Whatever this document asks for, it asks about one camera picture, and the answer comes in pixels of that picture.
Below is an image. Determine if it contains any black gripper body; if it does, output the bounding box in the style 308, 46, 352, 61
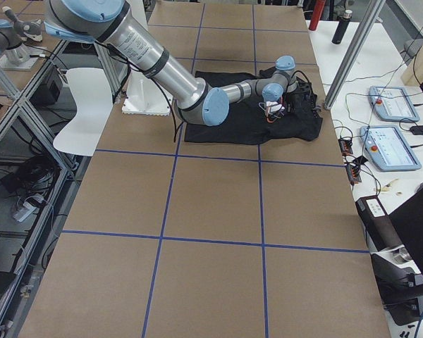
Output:
285, 81, 314, 113

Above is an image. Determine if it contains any black graphic t-shirt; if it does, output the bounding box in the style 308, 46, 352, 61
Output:
183, 70, 324, 146

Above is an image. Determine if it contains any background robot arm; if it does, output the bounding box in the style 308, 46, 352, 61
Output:
0, 19, 23, 56

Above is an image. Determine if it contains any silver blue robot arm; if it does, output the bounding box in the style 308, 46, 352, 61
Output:
44, 1, 299, 126

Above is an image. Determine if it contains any black orange terminal block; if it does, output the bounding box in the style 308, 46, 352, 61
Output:
338, 137, 362, 186

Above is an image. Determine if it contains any black water bottle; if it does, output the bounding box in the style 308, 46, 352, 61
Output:
331, 9, 353, 44

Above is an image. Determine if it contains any upper teach pendant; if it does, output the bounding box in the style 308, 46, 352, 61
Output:
368, 86, 419, 123

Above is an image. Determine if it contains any teach pendant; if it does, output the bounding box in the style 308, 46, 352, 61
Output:
368, 86, 419, 123
360, 125, 422, 172

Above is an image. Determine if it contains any lower teach pendant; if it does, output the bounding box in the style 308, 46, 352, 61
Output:
360, 125, 422, 172

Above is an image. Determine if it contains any red bottle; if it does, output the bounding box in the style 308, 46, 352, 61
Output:
308, 0, 326, 31

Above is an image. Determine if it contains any black monitor stand device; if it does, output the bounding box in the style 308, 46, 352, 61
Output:
355, 184, 423, 325

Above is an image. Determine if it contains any brown paper table cover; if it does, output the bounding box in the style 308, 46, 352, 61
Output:
19, 2, 392, 338

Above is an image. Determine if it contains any white plastic chair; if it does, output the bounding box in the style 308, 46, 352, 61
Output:
53, 68, 114, 156

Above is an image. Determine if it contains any white power strip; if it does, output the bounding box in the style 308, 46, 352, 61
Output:
12, 194, 44, 223

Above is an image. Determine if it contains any aluminium frame post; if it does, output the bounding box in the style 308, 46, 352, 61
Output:
324, 0, 386, 110

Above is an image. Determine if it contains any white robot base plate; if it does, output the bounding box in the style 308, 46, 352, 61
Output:
122, 71, 173, 115

